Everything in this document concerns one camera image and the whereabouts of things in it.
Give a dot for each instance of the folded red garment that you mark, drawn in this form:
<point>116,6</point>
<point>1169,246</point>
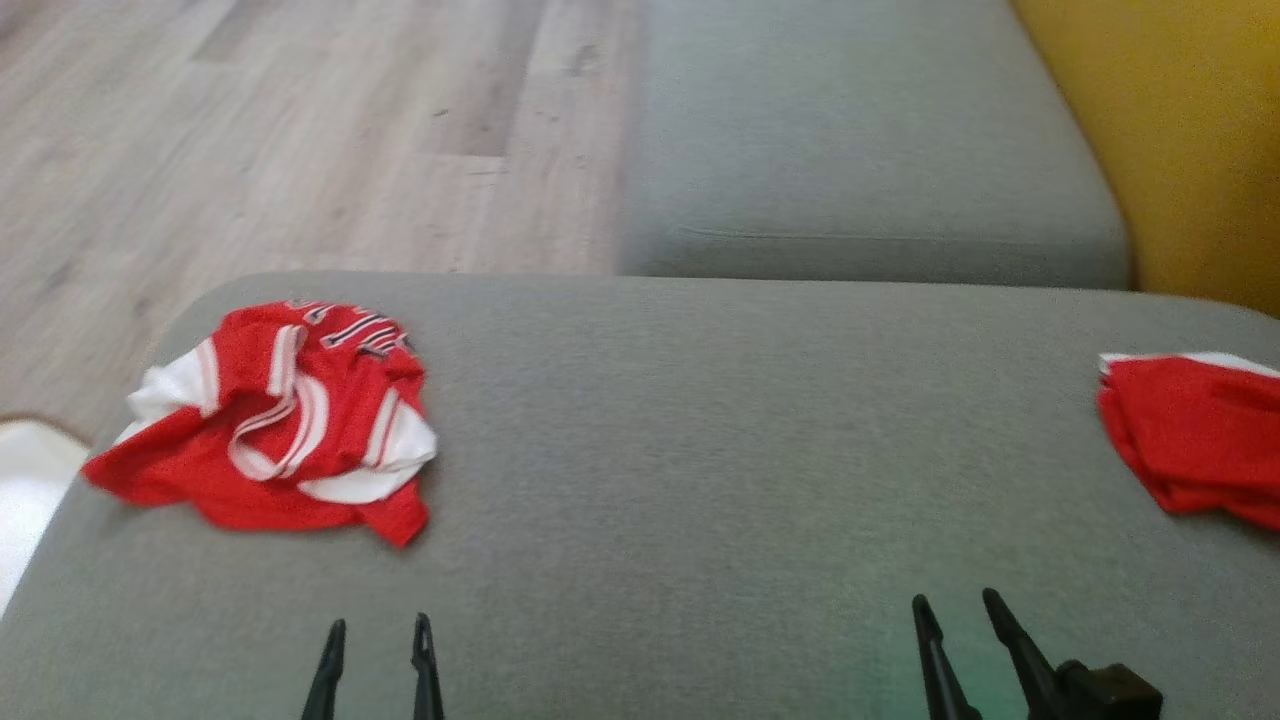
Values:
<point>1200,440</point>

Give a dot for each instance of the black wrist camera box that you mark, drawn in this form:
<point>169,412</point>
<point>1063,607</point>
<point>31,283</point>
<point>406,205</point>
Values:
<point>1110,695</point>

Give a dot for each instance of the yellow upholstered backrest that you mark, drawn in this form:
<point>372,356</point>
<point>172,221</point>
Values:
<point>1180,130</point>

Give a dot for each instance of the red white basketball jersey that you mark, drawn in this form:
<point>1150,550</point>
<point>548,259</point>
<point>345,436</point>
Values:
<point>250,420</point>

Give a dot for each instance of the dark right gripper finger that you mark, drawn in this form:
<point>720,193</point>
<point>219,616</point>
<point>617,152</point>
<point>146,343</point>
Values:
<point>943,670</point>
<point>1025,655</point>

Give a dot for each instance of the grey sofa seat cushion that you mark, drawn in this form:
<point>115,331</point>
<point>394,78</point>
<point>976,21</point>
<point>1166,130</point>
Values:
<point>860,140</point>

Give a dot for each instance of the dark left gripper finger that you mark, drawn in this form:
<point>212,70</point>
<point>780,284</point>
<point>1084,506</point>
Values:
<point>326,680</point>
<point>427,680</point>

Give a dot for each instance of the large grey sofa cushion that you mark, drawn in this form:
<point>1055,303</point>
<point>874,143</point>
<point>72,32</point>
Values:
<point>700,480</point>

